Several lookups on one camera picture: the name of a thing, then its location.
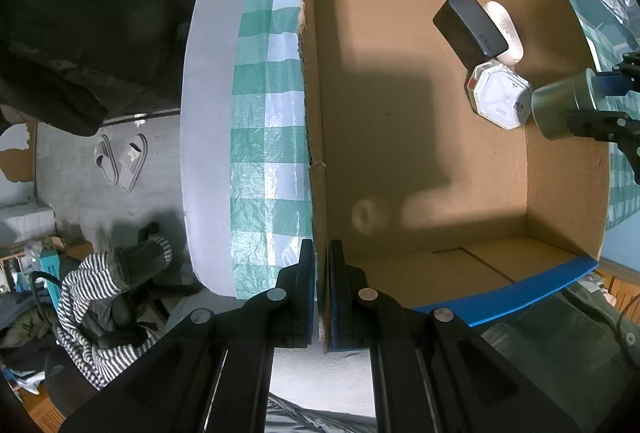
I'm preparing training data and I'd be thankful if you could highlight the grey and white slipper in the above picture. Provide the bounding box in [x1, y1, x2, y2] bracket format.
[94, 134, 119, 186]
[118, 133, 149, 194]

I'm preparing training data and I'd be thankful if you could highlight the black hanging garment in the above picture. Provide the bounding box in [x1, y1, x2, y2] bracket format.
[0, 0, 198, 136]

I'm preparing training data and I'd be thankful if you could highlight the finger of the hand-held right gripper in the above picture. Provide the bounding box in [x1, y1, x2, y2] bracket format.
[567, 110, 640, 186]
[595, 52, 640, 98]

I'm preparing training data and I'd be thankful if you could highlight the grey crumpled sheet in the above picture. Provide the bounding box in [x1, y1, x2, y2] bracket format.
[265, 393, 378, 433]

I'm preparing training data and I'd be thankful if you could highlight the dark rectangular power bank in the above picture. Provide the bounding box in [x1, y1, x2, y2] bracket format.
[432, 0, 510, 71]

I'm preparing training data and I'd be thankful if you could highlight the green round jar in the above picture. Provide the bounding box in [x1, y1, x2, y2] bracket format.
[530, 68, 608, 142]

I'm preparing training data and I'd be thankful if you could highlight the grey striped cloth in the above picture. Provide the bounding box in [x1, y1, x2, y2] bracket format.
[55, 235, 173, 389]

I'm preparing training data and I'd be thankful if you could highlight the teal cardboard box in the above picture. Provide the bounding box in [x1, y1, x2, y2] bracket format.
[37, 248, 66, 274]

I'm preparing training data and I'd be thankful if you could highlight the white oval case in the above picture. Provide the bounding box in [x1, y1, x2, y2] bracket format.
[481, 0, 524, 66]

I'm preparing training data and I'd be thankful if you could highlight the blue-sided cardboard box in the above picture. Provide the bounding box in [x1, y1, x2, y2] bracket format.
[292, 0, 613, 354]

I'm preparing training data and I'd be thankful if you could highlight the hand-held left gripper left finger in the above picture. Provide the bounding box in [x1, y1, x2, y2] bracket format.
[60, 239, 317, 433]

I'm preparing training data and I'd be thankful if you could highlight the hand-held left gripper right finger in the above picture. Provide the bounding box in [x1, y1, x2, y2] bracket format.
[327, 239, 581, 433]

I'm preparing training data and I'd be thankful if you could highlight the white ribbed box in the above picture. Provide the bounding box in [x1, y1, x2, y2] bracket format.
[0, 205, 56, 244]

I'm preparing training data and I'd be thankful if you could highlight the white octagonal box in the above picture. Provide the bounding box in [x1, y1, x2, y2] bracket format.
[465, 59, 533, 131]

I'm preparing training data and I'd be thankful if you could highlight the dark green garment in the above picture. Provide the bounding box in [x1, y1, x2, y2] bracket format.
[480, 280, 640, 433]

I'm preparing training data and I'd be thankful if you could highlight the black office chair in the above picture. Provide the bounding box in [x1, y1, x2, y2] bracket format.
[42, 220, 206, 421]

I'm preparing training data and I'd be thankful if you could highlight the green checked plastic tablecloth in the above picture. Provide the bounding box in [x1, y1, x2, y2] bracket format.
[230, 0, 640, 301]

